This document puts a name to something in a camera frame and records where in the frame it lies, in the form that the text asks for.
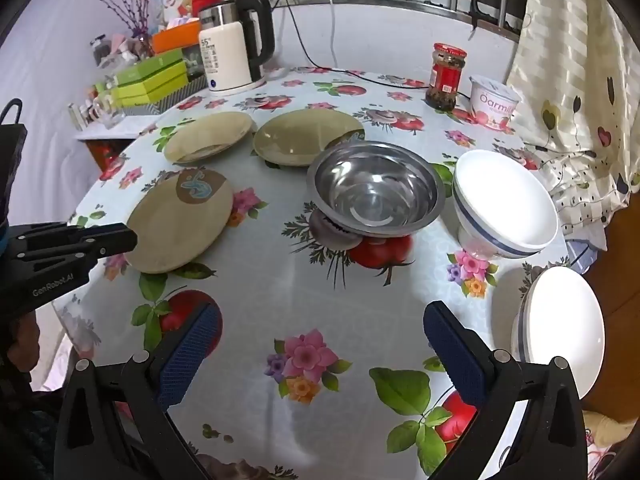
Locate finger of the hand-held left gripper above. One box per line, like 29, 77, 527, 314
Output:
10, 222, 139, 261

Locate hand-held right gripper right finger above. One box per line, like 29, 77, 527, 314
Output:
422, 300, 588, 480

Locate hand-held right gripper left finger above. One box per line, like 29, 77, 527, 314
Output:
52, 301, 223, 480

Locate beige plate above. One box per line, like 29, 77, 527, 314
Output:
164, 112, 253, 165
252, 109, 366, 168
124, 167, 235, 275

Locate white bowl with blue stripe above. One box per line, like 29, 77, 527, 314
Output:
510, 266, 606, 398
452, 150, 559, 261

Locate stainless steel bowl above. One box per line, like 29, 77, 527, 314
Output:
306, 141, 447, 238

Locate clear glass mug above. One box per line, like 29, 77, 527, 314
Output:
85, 95, 126, 128

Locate blue checked cloth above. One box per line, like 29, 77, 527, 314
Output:
565, 237, 601, 273

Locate chevron patterned box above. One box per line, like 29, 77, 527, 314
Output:
120, 77, 208, 116

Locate pink printed cloth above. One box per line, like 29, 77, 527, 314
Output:
582, 407, 636, 480

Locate small dark bottle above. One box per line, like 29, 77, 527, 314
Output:
90, 35, 118, 68

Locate orange box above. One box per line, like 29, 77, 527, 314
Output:
151, 25, 202, 55

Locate white electric kettle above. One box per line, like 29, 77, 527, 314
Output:
197, 0, 277, 96

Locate purple flower branches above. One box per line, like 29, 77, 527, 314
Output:
62, 0, 161, 51

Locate yogurt cup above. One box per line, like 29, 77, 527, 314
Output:
468, 75, 522, 131

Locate chili sauce jar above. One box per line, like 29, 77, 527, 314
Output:
425, 42, 467, 111

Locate cream patterned curtain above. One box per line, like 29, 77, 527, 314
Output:
505, 0, 640, 251

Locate black hook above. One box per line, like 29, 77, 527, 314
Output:
469, 0, 501, 28

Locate black cable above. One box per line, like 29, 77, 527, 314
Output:
265, 0, 431, 90

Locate white cable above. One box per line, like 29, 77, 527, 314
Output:
327, 0, 341, 68

